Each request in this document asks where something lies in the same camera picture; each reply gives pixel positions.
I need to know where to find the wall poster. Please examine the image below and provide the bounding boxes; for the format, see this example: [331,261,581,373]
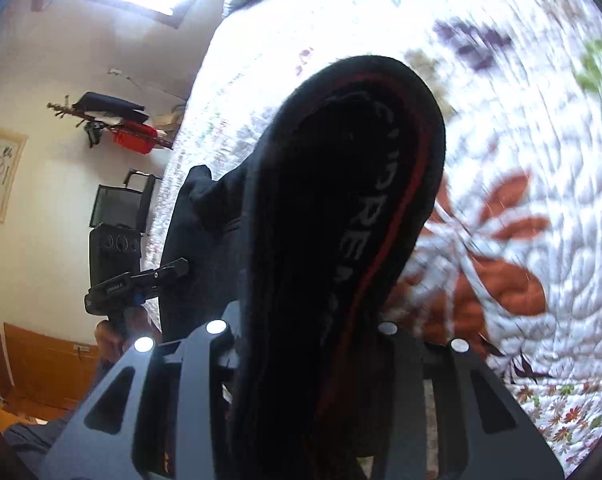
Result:
[0,129,28,224]

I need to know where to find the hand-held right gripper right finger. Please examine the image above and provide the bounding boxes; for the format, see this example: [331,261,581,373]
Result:
[371,320,566,480]

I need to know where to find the person's dark clothing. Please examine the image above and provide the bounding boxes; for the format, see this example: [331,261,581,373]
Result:
[3,410,84,480]

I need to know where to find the black mesh chair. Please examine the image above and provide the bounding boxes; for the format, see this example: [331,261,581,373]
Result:
[89,169,163,237]

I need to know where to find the floral quilt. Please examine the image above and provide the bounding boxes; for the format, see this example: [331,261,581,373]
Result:
[146,0,602,480]

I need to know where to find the black pants with red stripe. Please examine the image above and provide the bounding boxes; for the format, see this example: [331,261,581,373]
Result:
[158,54,447,480]

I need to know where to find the red box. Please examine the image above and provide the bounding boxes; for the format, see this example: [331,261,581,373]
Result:
[112,127,158,156]

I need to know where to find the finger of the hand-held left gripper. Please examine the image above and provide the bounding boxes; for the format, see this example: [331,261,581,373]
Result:
[84,258,190,315]

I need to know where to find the person's left hand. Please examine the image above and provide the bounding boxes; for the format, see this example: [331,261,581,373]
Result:
[94,307,152,363]

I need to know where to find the wooden cabinet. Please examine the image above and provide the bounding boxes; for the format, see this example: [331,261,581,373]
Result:
[0,322,104,426]

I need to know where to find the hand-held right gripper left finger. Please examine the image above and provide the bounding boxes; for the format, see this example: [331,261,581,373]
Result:
[40,302,244,480]

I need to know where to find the black bag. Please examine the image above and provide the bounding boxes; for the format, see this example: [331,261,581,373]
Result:
[72,91,148,123]

